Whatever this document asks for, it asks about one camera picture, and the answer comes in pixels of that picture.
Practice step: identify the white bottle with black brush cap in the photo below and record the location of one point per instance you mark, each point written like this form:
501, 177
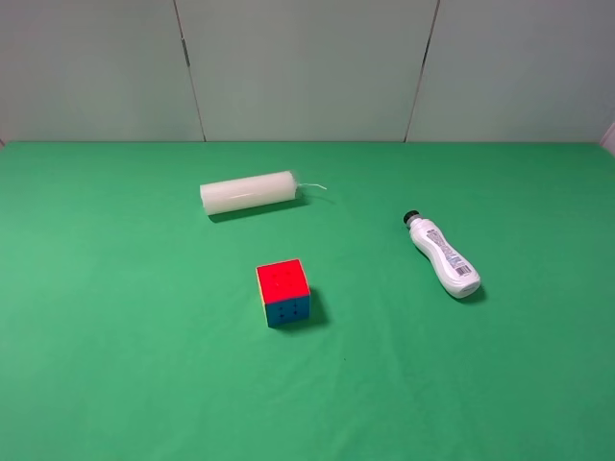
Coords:
455, 273

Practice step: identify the colourful puzzle cube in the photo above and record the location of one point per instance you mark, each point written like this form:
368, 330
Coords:
284, 291

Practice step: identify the white pillar candle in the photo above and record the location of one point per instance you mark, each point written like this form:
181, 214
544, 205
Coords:
249, 192

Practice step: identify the green table cloth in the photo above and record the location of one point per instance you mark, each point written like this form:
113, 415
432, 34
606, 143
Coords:
132, 327

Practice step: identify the pink object at right edge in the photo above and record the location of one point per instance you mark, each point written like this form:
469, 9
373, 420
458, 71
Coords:
608, 140

